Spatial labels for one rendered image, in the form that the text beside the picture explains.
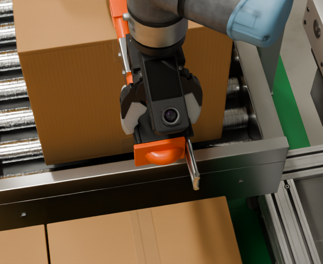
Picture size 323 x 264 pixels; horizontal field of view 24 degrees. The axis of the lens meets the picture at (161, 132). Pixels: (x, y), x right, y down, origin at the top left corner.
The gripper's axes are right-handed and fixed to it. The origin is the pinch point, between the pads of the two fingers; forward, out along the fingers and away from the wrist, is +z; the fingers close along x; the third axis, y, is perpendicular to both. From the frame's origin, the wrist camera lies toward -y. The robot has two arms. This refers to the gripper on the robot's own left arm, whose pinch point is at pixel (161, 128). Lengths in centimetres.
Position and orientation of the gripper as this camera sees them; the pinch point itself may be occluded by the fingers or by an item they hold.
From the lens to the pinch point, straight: 111.4
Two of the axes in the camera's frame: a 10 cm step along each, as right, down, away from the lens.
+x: -9.8, 1.7, -1.0
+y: -2.0, -8.2, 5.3
